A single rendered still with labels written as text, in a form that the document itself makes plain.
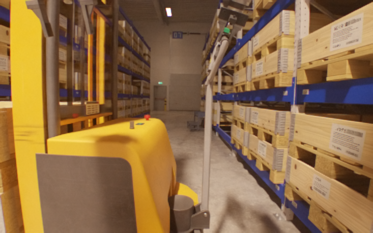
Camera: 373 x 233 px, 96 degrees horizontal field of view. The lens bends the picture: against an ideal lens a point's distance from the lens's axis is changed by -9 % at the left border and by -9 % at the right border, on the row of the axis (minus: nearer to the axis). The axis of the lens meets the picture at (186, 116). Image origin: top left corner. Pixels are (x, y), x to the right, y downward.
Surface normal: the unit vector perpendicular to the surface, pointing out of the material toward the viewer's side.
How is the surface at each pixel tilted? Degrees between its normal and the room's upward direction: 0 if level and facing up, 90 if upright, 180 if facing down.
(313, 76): 90
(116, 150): 90
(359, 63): 90
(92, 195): 90
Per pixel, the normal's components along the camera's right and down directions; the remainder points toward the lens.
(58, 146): 0.00, 0.09
